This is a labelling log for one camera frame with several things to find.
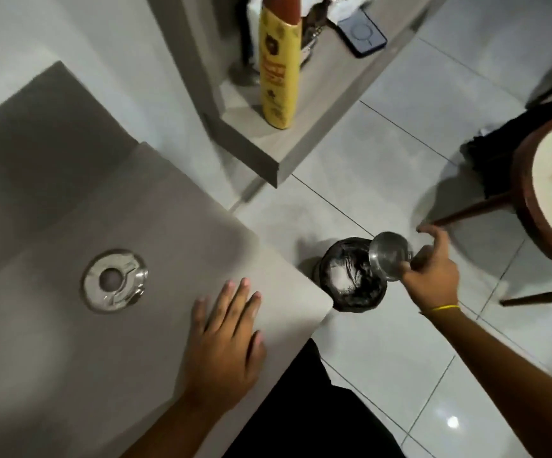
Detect yellow spray can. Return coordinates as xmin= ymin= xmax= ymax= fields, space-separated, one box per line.
xmin=258 ymin=0 xmax=303 ymax=130

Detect white crumpled cloth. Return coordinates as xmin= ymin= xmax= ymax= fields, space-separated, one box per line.
xmin=300 ymin=0 xmax=378 ymax=20

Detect dark blue smartphone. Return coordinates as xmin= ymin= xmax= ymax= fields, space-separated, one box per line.
xmin=336 ymin=8 xmax=388 ymax=59

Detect person's right forearm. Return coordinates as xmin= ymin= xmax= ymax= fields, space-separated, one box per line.
xmin=423 ymin=307 xmax=552 ymax=458

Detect clear glass ashtray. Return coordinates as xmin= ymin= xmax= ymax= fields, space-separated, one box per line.
xmin=369 ymin=232 xmax=414 ymax=282

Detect round wooden marble-top table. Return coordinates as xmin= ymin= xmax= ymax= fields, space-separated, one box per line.
xmin=428 ymin=111 xmax=552 ymax=308

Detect person's black clothing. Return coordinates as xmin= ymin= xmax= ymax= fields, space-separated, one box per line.
xmin=223 ymin=338 xmax=406 ymax=458

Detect grey shelf unit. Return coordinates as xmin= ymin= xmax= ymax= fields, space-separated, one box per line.
xmin=146 ymin=0 xmax=451 ymax=189

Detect dark metal keys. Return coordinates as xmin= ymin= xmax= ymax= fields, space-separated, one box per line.
xmin=301 ymin=0 xmax=333 ymax=55

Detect round metal table grommet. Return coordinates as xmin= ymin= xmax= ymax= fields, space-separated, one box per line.
xmin=81 ymin=249 xmax=149 ymax=314

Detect person's right hand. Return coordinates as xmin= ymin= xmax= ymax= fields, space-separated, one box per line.
xmin=399 ymin=224 xmax=462 ymax=314

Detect person's left hand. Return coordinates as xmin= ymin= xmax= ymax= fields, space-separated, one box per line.
xmin=181 ymin=278 xmax=267 ymax=415

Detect black lined trash bin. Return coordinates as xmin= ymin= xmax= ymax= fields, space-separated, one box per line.
xmin=316 ymin=237 xmax=389 ymax=314

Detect person's left forearm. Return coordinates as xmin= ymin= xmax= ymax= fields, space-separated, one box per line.
xmin=121 ymin=395 xmax=222 ymax=458

